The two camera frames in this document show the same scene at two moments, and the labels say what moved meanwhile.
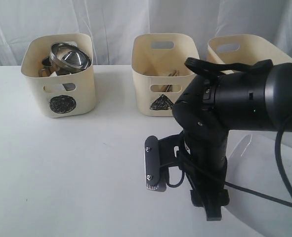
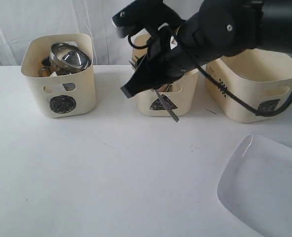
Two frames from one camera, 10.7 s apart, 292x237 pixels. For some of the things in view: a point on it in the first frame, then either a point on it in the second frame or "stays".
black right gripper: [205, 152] -> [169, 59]
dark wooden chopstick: [169, 88] -> [163, 88]
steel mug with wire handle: [69, 86] stays
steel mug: [45, 72] stays
